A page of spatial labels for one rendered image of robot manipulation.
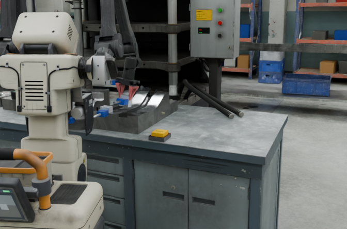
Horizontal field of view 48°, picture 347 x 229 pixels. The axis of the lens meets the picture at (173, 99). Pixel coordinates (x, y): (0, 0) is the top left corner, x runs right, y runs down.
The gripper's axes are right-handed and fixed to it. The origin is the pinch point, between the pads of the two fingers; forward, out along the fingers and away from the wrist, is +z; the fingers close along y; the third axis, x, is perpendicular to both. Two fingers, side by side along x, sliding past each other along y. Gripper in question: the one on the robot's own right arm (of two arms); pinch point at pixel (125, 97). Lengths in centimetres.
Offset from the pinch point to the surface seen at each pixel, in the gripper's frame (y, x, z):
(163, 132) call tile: -24.2, 3.2, 11.1
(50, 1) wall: 626, -686, -74
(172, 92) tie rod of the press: 5, -73, 3
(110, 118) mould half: 6.2, 0.2, 12.2
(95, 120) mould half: 14.8, -0.2, 15.1
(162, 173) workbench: -25.0, -1.9, 32.4
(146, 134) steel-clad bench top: -13.8, -1.1, 15.7
